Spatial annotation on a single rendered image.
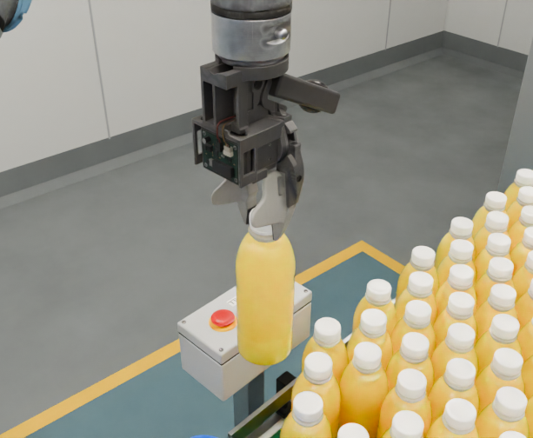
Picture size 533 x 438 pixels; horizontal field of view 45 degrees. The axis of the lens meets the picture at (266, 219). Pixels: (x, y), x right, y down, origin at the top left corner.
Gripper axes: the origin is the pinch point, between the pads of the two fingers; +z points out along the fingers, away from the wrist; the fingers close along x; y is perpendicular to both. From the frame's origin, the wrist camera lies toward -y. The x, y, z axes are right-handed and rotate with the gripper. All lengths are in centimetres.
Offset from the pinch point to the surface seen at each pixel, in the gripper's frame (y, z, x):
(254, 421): -1.2, 39.5, -3.4
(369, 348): -13.6, 25.1, 7.6
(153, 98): -158, 107, -244
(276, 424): -7.3, 46.3, -4.3
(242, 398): -6.6, 45.5, -11.8
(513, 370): -24.6, 25.5, 23.9
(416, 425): -6.9, 25.0, 19.8
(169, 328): -65, 137, -115
